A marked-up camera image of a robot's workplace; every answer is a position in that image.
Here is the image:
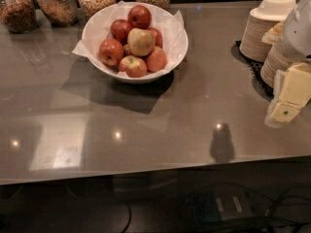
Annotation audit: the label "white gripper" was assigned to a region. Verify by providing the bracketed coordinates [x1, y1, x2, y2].
[261, 0, 311, 128]

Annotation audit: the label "yellow-red apple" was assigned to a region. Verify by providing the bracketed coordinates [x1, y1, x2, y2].
[127, 28, 156, 56]

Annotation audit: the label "rear paper bowl stack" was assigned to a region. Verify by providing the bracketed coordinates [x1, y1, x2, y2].
[239, 0, 296, 62]

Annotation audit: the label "red apple behind centre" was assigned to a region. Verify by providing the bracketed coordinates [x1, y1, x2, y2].
[149, 27, 163, 48]

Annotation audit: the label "red apple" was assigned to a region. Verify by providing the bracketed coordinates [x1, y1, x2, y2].
[99, 38, 123, 67]
[127, 5, 152, 29]
[149, 27, 163, 48]
[145, 46, 167, 73]
[110, 19, 132, 45]

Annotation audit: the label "red apple right front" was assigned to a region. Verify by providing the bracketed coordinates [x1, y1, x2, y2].
[145, 46, 167, 73]

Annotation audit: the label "red-yellow front apple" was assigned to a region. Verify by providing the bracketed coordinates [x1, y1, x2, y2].
[119, 55, 148, 78]

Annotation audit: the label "red apple top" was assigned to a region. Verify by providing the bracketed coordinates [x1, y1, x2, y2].
[127, 5, 152, 29]

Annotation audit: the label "small hidden apple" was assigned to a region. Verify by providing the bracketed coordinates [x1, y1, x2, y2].
[122, 44, 131, 56]

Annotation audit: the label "red apple upper left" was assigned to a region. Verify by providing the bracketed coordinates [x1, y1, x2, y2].
[110, 19, 132, 45]

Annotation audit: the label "white ceramic bowl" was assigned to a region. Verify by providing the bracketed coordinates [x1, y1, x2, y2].
[81, 1, 190, 84]

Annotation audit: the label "black rubber mat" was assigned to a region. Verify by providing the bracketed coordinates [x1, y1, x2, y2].
[238, 50, 274, 101]

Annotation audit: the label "dark box under table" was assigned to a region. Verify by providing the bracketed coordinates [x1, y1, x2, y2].
[190, 188, 256, 224]

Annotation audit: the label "white paper liner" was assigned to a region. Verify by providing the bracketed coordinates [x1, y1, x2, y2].
[71, 0, 187, 80]

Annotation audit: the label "glass jar far left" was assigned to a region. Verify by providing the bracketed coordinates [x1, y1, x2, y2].
[0, 0, 37, 33]

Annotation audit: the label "black cables on floor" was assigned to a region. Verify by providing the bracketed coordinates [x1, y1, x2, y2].
[263, 184, 311, 233]

